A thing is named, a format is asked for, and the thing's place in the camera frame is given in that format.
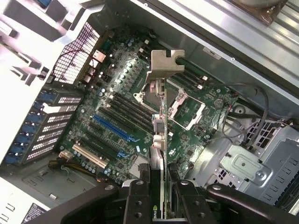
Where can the green motherboard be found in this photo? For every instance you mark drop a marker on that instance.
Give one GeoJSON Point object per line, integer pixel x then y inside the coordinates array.
{"type": "Point", "coordinates": [116, 98]}

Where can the blue card latches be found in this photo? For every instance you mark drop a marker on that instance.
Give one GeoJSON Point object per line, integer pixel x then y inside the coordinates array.
{"type": "Point", "coordinates": [30, 130]}

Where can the blue expansion slot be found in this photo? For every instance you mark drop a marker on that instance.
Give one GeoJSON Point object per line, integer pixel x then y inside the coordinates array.
{"type": "Point", "coordinates": [112, 127]}

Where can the CPU socket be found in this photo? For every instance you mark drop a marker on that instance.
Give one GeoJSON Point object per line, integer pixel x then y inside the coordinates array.
{"type": "Point", "coordinates": [149, 100]}

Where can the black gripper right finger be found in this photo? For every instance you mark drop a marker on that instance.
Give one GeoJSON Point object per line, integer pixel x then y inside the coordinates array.
{"type": "Point", "coordinates": [194, 205]}

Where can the open black PC case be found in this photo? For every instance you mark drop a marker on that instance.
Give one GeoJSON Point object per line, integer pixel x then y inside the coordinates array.
{"type": "Point", "coordinates": [198, 30]}

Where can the grey power supply unit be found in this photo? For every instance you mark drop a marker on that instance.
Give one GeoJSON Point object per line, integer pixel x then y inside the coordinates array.
{"type": "Point", "coordinates": [70, 186]}

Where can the black RAM slot bank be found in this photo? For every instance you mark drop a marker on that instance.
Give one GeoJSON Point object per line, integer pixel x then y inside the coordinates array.
{"type": "Point", "coordinates": [189, 74]}
{"type": "Point", "coordinates": [126, 107]}

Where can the metal socket cover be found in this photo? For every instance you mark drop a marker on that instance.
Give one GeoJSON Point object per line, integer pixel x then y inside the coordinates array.
{"type": "Point", "coordinates": [194, 114]}

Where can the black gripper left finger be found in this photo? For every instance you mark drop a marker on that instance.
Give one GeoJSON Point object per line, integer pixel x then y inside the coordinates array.
{"type": "Point", "coordinates": [135, 203]}

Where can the metal disk bay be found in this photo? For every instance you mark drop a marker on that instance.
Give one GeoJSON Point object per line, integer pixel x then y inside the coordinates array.
{"type": "Point", "coordinates": [257, 163]}

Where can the white expansion slot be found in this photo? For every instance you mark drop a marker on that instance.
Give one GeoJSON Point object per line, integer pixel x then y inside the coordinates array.
{"type": "Point", "coordinates": [88, 156]}

